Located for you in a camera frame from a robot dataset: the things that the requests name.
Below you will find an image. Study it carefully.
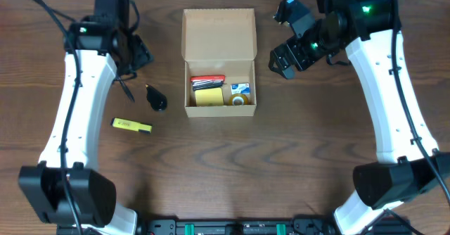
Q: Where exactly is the yellow highlighter marker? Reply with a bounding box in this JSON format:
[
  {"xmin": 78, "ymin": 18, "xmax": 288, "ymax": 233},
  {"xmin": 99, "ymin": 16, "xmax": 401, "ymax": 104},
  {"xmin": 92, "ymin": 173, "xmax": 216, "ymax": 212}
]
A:
[{"xmin": 111, "ymin": 117, "xmax": 153, "ymax": 134}]

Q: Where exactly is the white blue eraser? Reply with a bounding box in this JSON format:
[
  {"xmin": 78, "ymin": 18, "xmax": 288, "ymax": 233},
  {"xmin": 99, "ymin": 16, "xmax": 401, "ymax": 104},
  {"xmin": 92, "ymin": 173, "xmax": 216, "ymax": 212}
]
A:
[{"xmin": 231, "ymin": 83, "xmax": 250, "ymax": 95}]

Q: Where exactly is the red multi-tool pocket knife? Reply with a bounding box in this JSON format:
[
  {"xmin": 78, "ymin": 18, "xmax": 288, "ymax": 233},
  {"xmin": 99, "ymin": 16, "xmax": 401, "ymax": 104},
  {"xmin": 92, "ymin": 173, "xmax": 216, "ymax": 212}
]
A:
[{"xmin": 191, "ymin": 75, "xmax": 226, "ymax": 91}]

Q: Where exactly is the black correction tape dispenser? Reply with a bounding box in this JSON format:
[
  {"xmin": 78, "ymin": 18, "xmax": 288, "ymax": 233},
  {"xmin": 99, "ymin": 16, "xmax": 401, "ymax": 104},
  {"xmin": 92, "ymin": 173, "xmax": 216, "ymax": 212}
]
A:
[{"xmin": 146, "ymin": 84, "xmax": 167, "ymax": 111}]

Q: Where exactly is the yellow sticky note pad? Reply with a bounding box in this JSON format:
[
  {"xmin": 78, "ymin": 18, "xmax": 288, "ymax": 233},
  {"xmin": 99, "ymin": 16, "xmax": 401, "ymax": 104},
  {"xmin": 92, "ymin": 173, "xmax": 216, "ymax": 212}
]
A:
[{"xmin": 194, "ymin": 87, "xmax": 224, "ymax": 106}]

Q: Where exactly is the black ballpoint pen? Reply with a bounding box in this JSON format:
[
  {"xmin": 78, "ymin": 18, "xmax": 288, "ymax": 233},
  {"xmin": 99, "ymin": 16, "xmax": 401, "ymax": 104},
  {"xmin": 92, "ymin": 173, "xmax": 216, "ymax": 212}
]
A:
[{"xmin": 117, "ymin": 76, "xmax": 135, "ymax": 103}]

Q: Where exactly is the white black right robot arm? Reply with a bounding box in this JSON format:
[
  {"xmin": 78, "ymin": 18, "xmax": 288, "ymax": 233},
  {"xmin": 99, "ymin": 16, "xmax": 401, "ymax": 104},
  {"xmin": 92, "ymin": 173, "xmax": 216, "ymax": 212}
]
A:
[{"xmin": 269, "ymin": 0, "xmax": 449, "ymax": 234}]

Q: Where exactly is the yellow adhesive tape roll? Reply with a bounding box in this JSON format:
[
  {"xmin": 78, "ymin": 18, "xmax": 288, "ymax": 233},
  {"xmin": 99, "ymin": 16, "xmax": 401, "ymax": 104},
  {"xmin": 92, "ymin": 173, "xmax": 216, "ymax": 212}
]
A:
[{"xmin": 229, "ymin": 94, "xmax": 248, "ymax": 106}]

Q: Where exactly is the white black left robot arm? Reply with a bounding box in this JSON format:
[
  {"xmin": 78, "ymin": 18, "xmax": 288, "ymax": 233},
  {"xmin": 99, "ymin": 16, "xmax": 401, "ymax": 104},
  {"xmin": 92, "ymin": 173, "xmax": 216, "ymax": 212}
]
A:
[{"xmin": 18, "ymin": 0, "xmax": 153, "ymax": 234}]

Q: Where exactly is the cardboard box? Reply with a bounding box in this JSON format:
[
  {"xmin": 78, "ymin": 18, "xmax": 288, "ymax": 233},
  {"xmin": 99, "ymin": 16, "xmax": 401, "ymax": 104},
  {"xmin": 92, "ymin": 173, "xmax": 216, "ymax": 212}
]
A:
[{"xmin": 181, "ymin": 8, "xmax": 257, "ymax": 118}]

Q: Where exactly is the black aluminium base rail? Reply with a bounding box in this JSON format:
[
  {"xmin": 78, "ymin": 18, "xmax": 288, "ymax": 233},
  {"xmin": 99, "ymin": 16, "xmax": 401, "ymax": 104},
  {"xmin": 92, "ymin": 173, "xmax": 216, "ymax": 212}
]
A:
[{"xmin": 56, "ymin": 217, "xmax": 413, "ymax": 235}]

